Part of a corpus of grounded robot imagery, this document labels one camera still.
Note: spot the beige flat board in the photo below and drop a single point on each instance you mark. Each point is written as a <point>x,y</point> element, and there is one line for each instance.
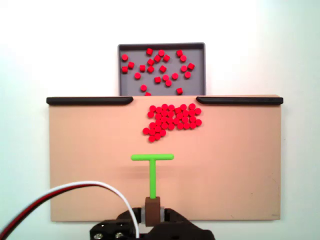
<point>225,162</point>

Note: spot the red cylindrical granule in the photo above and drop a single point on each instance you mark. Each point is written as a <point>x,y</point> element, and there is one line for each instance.
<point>161,52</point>
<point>157,80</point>
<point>183,58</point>
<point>171,107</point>
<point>137,75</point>
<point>152,108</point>
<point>191,112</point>
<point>164,113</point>
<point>143,87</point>
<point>192,119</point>
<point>168,83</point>
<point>186,125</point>
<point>152,125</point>
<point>162,132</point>
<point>166,58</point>
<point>151,132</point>
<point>171,114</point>
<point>179,91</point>
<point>157,58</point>
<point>184,68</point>
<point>191,66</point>
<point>197,111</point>
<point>176,121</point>
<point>150,114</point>
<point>142,68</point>
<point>192,106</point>
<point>165,77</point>
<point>170,120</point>
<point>157,136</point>
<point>185,119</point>
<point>158,109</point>
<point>180,125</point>
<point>158,115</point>
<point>158,121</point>
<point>177,110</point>
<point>192,125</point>
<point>185,113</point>
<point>124,57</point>
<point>198,122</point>
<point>164,106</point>
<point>179,53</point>
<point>164,125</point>
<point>171,126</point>
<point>149,51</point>
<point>131,65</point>
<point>124,69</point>
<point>164,119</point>
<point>187,74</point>
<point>179,115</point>
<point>157,129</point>
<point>151,138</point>
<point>183,107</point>
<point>146,130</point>
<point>150,69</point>
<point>150,62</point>
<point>163,68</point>
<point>148,94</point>
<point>174,76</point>

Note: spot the grey rectangular tray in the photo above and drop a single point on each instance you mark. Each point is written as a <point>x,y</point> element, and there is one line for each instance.
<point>197,85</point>

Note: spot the black rail strip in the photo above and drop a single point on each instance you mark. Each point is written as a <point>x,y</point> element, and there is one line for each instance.
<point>87,101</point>
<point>240,100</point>

